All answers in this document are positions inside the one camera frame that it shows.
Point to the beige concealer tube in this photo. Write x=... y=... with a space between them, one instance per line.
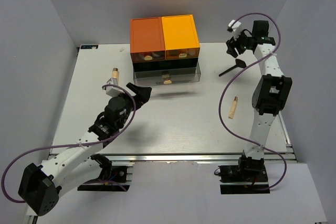
x=114 y=80
x=233 y=108

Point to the clear cabinet drawer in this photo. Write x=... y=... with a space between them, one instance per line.
x=167 y=77

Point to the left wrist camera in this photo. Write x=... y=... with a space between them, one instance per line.
x=113 y=90

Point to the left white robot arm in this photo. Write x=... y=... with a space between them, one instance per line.
x=43 y=185

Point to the black fan brush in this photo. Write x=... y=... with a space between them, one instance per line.
x=238 y=64

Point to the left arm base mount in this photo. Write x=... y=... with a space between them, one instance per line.
x=112 y=178

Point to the dark orange drawer box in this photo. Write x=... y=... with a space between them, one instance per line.
x=146 y=34

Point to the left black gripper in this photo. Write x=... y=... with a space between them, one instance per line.
x=143 y=95

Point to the yellow drawer box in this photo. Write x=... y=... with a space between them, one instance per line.
x=179 y=32

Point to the clear yellow box drawer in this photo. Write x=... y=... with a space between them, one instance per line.
x=182 y=53

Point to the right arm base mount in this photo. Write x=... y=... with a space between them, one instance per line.
x=235 y=182

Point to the dark teal drawer cabinet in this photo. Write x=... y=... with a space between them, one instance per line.
x=165 y=64

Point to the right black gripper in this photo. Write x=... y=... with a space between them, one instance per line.
x=232 y=44

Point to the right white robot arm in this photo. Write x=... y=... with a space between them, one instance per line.
x=271 y=92

